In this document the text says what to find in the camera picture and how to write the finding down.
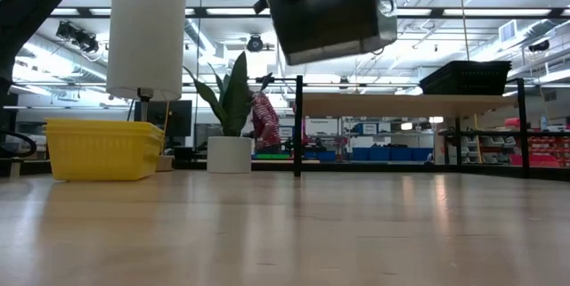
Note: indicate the black ceiling light fixture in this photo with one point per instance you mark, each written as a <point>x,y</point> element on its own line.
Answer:
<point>80,36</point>

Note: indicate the black storage rack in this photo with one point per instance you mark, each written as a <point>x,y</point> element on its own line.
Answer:
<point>490,133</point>

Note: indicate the black slotted plastic basket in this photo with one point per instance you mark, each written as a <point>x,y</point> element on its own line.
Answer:
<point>467,81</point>

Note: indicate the grey plastic basket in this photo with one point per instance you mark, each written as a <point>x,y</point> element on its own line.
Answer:
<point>338,18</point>

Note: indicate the green plant in white pot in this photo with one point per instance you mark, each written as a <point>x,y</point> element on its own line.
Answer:
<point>229,154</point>

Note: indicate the person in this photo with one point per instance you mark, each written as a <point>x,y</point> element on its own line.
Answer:
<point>265,121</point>

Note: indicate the yellow plastic basket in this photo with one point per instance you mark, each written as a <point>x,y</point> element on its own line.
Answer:
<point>102,157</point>
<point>102,121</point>
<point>102,128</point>

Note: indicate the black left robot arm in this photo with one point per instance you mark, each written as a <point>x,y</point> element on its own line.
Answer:
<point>31,5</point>

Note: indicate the black background monitor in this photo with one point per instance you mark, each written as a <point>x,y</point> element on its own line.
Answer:
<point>178,119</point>

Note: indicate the black aluminium table frame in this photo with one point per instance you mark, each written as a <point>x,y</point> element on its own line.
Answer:
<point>401,168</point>

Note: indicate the blue storage bin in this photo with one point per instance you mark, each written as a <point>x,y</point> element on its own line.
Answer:
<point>326,156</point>

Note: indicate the white lamp with wooden base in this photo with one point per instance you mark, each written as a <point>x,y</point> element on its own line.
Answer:
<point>144,36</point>

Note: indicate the black round ceiling camera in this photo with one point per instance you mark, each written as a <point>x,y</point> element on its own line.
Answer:
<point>254,44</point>

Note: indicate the wooden shelf with black frame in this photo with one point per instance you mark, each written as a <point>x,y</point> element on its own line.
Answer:
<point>401,104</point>

